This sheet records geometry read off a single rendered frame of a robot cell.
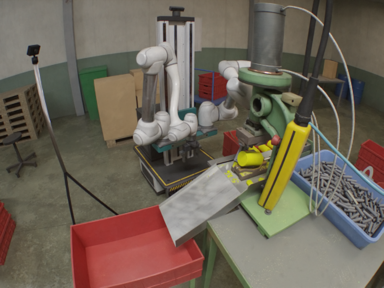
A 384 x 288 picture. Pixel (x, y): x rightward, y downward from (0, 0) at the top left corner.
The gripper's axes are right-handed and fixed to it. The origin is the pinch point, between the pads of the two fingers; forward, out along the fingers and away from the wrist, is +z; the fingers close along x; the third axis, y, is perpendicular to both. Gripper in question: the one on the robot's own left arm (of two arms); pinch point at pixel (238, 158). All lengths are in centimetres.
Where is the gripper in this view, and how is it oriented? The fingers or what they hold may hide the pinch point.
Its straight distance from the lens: 104.6
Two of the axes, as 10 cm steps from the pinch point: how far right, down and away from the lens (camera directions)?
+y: -7.4, -3.4, 5.8
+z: -4.4, 9.0, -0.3
